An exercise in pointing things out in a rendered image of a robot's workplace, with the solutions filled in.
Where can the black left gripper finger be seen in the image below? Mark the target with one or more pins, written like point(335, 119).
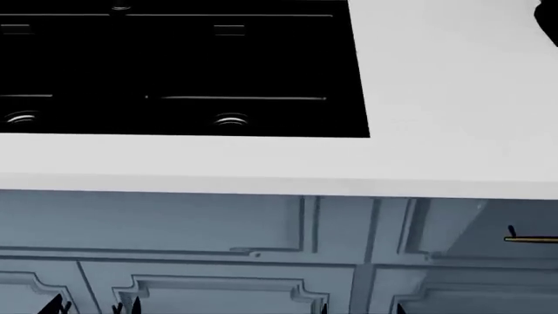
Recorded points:
point(53, 305)
point(135, 307)

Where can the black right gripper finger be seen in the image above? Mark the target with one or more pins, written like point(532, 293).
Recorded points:
point(400, 310)
point(324, 310)

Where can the grey-blue panelled cabinet door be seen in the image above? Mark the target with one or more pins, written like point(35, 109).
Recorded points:
point(218, 294)
point(22, 294)
point(471, 294)

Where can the narrow grey-blue cabinet panel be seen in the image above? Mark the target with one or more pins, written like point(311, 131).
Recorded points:
point(344, 229)

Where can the wide grey-blue drawer front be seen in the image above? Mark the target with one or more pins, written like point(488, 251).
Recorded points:
point(152, 222)

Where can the black glass cooktop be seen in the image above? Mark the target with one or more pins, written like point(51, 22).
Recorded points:
point(174, 65)

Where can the black rounded object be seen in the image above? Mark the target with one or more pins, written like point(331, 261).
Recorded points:
point(548, 19)

